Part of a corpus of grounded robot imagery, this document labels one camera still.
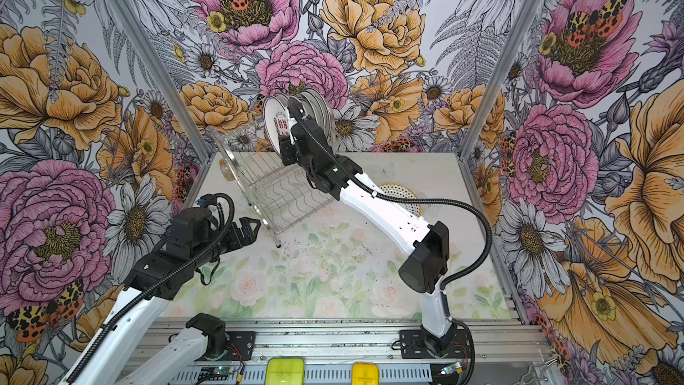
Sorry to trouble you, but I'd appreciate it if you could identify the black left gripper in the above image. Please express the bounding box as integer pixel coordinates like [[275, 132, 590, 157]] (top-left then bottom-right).
[[190, 218, 259, 269]]

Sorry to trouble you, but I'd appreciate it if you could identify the white plate red floral pattern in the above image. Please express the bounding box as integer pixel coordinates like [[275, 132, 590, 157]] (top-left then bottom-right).
[[263, 94, 291, 155]]

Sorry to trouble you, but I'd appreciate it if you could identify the silver metal dish rack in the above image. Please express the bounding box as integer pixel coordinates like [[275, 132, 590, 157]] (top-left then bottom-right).
[[208, 124, 333, 247]]

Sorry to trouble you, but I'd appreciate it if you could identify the white plate yellow rim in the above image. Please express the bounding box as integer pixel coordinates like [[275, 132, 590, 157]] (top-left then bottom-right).
[[379, 183, 422, 217]]

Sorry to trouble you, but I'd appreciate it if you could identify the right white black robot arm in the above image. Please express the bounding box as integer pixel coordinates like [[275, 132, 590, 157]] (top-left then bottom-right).
[[275, 96, 482, 358]]

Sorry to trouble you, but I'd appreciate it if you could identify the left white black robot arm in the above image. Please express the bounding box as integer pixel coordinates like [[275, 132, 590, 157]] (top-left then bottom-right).
[[62, 207, 262, 384]]

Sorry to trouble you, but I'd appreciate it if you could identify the green plastic box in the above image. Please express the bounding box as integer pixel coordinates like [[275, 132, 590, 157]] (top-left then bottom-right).
[[264, 358, 306, 385]]

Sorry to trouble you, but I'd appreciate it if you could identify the yellow plastic box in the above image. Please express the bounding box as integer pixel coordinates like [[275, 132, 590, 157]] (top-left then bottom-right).
[[351, 363, 380, 385]]

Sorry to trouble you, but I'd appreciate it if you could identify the black corrugated cable hose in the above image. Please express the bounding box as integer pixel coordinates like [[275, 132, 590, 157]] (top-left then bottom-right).
[[287, 97, 493, 291]]

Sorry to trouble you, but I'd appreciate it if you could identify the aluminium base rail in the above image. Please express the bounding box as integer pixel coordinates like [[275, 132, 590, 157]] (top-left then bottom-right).
[[167, 319, 555, 384]]

